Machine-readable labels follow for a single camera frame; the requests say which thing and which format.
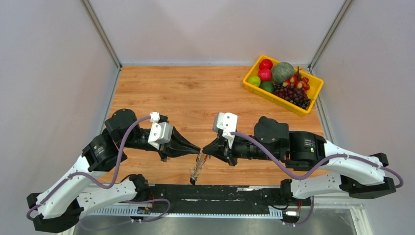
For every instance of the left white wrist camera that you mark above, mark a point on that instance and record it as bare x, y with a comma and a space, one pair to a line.
161, 130

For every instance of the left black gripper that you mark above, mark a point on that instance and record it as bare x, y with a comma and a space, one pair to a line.
179, 146

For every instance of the green grey melon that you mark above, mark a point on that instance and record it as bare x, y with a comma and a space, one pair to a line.
282, 72

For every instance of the dark green lime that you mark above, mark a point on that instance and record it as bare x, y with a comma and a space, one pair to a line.
267, 86

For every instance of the clear keyring with red tag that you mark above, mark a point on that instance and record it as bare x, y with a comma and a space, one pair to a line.
195, 171

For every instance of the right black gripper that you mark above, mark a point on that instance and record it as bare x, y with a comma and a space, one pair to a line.
220, 148

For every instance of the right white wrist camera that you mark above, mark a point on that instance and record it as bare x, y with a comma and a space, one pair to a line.
227, 123

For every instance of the pink red apple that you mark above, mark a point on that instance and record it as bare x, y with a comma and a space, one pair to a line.
265, 75

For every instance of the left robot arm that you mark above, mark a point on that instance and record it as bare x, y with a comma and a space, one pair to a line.
90, 184

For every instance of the light green apple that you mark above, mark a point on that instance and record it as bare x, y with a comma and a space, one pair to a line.
254, 80

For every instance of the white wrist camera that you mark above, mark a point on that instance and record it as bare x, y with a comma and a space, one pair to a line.
227, 123
161, 130

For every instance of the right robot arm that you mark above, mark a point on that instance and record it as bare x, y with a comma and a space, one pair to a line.
314, 165

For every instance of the purple grape bunch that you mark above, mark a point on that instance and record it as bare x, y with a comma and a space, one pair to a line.
293, 95

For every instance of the red cherry cluster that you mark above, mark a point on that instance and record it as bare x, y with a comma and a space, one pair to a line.
297, 81

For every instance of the red apple back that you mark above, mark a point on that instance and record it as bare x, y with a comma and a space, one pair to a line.
265, 64

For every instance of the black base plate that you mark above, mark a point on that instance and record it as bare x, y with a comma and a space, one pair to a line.
216, 199

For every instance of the yellow plastic fruit tray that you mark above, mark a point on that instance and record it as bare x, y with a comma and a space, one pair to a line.
315, 83

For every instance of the aluminium frame rail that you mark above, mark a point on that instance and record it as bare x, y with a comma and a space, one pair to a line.
97, 202

